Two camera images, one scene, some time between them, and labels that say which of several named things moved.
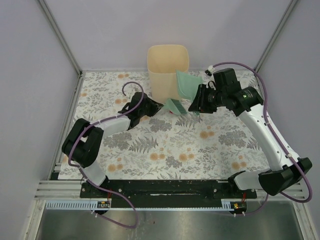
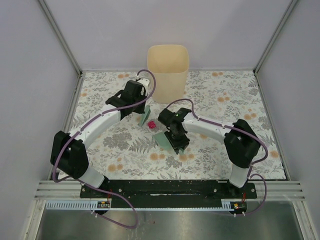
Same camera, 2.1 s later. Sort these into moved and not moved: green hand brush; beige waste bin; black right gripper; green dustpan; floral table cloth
Moved: green hand brush; green dustpan; black right gripper
Not moved: beige waste bin; floral table cloth
